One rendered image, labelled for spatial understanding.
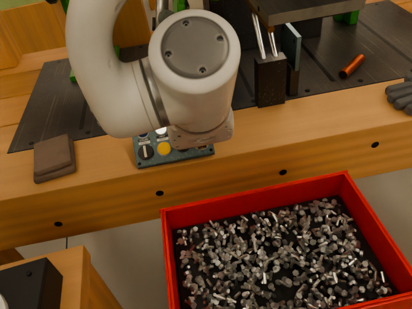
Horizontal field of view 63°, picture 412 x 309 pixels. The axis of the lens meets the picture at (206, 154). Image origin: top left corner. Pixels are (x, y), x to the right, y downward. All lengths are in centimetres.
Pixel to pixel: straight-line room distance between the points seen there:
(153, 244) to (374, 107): 117
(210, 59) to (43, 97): 72
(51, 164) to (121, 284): 97
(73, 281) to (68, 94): 51
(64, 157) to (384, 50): 80
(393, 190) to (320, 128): 120
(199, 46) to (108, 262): 143
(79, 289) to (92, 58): 40
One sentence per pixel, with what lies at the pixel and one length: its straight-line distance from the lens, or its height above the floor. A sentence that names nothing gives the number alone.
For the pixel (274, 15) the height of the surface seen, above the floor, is 113.
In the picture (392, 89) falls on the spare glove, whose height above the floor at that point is 92.
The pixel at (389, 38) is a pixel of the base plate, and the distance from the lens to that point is 106.
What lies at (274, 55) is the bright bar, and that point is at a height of 101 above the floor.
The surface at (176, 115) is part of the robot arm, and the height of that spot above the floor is 114.
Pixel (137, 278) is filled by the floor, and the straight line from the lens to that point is 157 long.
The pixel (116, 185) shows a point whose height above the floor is 88.
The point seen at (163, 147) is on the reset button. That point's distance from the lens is 63.
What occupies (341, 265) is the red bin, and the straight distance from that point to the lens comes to 53.
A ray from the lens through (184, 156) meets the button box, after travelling 63.
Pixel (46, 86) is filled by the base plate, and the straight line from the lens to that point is 103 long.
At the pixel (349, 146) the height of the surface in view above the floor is 86.
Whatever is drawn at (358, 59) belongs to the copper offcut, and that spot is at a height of 92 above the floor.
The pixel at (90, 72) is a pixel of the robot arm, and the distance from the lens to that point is 32.
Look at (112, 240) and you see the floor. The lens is 172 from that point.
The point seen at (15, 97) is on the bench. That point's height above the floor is 88.
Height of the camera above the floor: 134
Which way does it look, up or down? 43 degrees down
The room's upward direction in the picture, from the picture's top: 9 degrees counter-clockwise
